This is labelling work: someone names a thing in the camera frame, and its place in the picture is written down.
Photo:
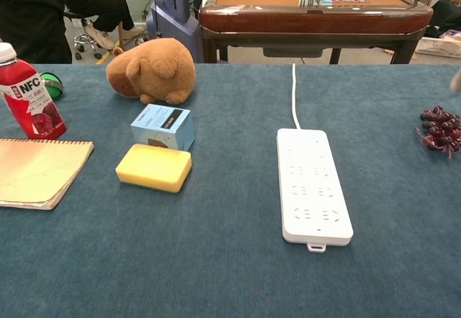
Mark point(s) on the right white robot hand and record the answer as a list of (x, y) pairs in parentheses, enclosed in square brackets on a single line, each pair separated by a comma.
[(456, 81)]

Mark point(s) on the white power strip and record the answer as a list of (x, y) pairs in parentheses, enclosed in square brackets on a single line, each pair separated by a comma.
[(313, 188)]

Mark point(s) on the white plastic basket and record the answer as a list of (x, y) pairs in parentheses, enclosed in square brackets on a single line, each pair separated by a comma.
[(437, 47)]

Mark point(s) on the dark red grape bunch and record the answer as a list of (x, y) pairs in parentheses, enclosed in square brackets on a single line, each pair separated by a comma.
[(443, 130)]

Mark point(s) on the black bag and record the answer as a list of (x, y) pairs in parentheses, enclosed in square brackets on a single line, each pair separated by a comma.
[(446, 17)]

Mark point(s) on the single blue mahjong tile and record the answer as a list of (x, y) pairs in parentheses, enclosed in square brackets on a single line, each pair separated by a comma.
[(326, 3)]

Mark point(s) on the brown mahjong table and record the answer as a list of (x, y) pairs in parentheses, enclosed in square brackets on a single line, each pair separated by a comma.
[(313, 22)]

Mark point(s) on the bamboo face mahjong tile row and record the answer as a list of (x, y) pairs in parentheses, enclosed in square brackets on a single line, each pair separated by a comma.
[(309, 0)]

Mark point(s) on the light blue carton box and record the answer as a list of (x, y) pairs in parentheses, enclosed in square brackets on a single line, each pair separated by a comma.
[(162, 127)]

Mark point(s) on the brown capybara plush toy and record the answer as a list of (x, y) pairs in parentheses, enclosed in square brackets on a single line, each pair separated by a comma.
[(158, 69)]

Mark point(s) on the blue tablecloth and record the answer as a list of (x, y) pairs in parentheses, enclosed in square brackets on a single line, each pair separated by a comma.
[(216, 260)]

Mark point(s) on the yellow sponge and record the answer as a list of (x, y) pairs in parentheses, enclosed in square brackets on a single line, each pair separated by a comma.
[(153, 166)]

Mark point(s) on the seated person in black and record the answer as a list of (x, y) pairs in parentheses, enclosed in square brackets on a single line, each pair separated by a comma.
[(101, 4)]

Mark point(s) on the black swivel stool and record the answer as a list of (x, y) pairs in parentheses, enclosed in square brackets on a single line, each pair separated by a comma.
[(83, 38)]

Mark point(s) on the green black ball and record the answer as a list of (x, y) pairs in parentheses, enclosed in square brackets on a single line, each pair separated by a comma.
[(54, 85)]

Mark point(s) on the red NFC juice bottle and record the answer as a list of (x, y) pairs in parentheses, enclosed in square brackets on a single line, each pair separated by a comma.
[(30, 98)]

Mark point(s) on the standing person in black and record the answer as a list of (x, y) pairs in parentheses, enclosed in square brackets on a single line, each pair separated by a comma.
[(32, 18)]

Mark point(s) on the spiral notebook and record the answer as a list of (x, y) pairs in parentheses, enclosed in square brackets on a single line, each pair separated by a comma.
[(36, 170)]

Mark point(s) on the blue machine pedestal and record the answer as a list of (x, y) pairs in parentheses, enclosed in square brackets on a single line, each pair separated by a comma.
[(173, 18)]

